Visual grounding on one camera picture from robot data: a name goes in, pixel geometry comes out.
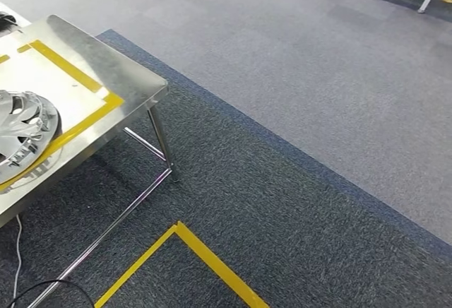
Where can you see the grey wheel hubcap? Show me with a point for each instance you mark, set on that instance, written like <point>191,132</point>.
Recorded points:
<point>21,128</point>

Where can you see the stainless steel workbench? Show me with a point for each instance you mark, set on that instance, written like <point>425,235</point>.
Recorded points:
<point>106,72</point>

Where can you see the yellow tape outline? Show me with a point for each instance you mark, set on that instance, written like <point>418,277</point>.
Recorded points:
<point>70,69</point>

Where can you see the yellow floor tape square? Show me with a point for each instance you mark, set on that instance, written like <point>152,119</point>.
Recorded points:
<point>219,268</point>

